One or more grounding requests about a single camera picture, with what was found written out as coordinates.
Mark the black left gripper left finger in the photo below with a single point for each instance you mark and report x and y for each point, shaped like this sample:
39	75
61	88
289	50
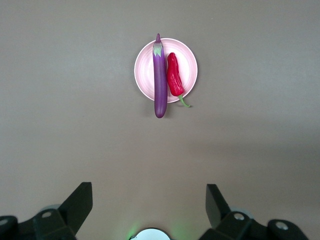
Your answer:
72	212

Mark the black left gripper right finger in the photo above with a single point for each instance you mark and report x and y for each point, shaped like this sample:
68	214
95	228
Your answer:
220	215

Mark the red chili pepper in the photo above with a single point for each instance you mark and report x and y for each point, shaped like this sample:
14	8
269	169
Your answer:
175	77

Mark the long purple eggplant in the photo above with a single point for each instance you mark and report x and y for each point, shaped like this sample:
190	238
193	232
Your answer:
160	80

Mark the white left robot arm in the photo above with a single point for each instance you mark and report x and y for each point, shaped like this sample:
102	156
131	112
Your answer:
152	235

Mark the pink plate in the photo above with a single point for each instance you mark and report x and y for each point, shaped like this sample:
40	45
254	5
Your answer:
145	72

